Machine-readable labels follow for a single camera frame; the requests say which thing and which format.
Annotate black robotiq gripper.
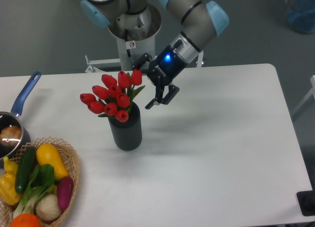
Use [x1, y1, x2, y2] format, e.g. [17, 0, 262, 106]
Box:
[131, 45, 187, 109]

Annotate red tulip bouquet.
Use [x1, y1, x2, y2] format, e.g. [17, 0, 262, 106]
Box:
[80, 68, 145, 123]

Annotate dark grey ribbed vase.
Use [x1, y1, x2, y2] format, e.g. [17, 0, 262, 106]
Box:
[108, 102, 142, 151]

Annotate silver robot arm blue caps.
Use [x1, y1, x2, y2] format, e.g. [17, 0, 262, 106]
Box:
[81, 0, 229, 109]

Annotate yellow squash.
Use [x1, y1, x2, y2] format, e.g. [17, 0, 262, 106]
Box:
[36, 143, 68, 181]

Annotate purple eggplant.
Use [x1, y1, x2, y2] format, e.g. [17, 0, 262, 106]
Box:
[57, 176, 74, 211]

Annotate blue plastic bag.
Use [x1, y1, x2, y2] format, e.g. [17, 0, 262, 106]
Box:
[286, 0, 315, 34]

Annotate green bok choy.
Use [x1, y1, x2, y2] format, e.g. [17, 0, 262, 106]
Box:
[13, 164, 55, 218]

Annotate brown bun in pan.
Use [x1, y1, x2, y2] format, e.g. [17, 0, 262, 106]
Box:
[0, 126, 22, 147]

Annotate green cucumber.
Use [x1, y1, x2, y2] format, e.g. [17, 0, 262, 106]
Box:
[15, 146, 36, 194]

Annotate white garlic bulb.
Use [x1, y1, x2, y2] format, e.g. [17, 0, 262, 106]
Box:
[35, 194, 62, 222]

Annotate black device at table edge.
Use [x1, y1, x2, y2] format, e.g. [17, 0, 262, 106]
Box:
[296, 191, 315, 216]

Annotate yellow bell pepper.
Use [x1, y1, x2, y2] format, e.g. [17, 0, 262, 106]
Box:
[0, 157, 22, 205]

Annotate orange fruit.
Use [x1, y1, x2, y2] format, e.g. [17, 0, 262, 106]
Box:
[10, 213, 40, 227]

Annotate woven wicker basket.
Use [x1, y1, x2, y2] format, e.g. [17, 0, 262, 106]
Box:
[10, 137, 80, 227]

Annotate white furniture frame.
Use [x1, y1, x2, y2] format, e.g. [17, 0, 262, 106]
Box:
[291, 75, 315, 122]

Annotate blue handled saucepan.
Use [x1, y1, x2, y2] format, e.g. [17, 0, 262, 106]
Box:
[0, 71, 41, 168]

